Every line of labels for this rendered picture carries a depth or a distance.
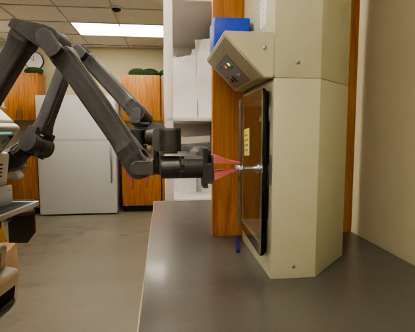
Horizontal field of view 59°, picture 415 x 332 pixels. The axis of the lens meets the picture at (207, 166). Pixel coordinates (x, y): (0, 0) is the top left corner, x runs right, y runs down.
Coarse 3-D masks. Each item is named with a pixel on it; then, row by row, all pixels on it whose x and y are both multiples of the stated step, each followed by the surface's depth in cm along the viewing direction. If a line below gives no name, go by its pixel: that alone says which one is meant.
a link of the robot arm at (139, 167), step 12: (156, 132) 91; (168, 132) 90; (180, 132) 92; (156, 144) 91; (168, 144) 90; (180, 144) 92; (156, 156) 94; (132, 168) 90; (144, 168) 89; (156, 168) 94
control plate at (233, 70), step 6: (222, 60) 97; (228, 60) 93; (216, 66) 107; (222, 66) 102; (228, 66) 97; (234, 66) 93; (222, 72) 108; (228, 72) 102; (234, 72) 98; (240, 72) 93; (228, 78) 108; (240, 78) 97; (246, 78) 93; (234, 84) 108; (240, 84) 102
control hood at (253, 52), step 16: (224, 32) 81; (240, 32) 81; (256, 32) 82; (272, 32) 82; (224, 48) 88; (240, 48) 81; (256, 48) 82; (272, 48) 82; (240, 64) 88; (256, 64) 82; (272, 64) 82; (256, 80) 89
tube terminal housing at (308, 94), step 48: (288, 0) 82; (336, 0) 89; (288, 48) 83; (336, 48) 91; (288, 96) 84; (336, 96) 93; (288, 144) 85; (336, 144) 95; (288, 192) 86; (336, 192) 97; (288, 240) 87; (336, 240) 99
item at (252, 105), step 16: (256, 96) 91; (256, 112) 91; (256, 128) 91; (256, 144) 91; (256, 160) 91; (240, 176) 114; (256, 176) 91; (240, 192) 114; (256, 192) 91; (240, 208) 115; (256, 208) 92; (240, 224) 115; (256, 224) 92; (256, 240) 92
